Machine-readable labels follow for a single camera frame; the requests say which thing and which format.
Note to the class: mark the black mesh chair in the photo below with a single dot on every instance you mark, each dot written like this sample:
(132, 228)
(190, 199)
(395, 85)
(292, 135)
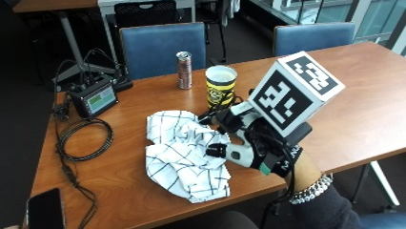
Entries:
(146, 12)

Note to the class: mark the white table leg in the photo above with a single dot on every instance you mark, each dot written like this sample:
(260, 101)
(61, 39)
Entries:
(384, 183)

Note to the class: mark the brown background table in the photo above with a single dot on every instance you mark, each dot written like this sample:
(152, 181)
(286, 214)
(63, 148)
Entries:
(55, 4)

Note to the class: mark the yellow and black cup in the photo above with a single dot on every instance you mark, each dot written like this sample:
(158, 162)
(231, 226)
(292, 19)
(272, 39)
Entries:
(220, 86)

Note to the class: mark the black device with screen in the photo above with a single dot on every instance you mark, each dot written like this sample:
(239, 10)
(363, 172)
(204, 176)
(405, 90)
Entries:
(95, 98)

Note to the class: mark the black power adapter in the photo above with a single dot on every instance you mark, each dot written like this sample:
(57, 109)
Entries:
(123, 84)

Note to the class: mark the blue upholstered chair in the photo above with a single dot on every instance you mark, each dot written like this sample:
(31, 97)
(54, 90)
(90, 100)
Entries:
(163, 47)
(313, 36)

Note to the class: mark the white checked cloth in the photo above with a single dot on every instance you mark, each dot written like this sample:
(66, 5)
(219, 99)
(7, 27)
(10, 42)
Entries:
(182, 156)

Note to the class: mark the blue chair seat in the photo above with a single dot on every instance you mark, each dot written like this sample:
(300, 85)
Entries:
(383, 221)

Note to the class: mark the white marker cube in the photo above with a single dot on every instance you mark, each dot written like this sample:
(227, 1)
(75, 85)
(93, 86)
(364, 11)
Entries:
(292, 95)

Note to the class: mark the slim drink can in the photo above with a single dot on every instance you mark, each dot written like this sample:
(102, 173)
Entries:
(184, 71)

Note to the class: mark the person's leg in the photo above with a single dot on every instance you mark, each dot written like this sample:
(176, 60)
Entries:
(238, 221)

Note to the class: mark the glass railing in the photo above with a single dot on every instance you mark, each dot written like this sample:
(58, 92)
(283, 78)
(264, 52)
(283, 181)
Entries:
(339, 12)

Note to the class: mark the black smartphone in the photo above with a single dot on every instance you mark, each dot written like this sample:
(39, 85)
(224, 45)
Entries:
(46, 210)

